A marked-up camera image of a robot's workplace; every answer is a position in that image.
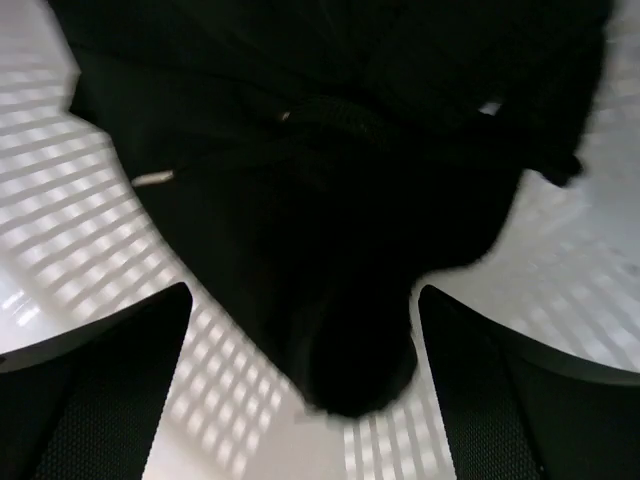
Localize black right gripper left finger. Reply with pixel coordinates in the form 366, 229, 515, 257
1, 283, 193, 479

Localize black shorts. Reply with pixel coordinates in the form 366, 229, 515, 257
50, 1, 615, 419

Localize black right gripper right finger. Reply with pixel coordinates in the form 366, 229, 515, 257
418, 286, 639, 480

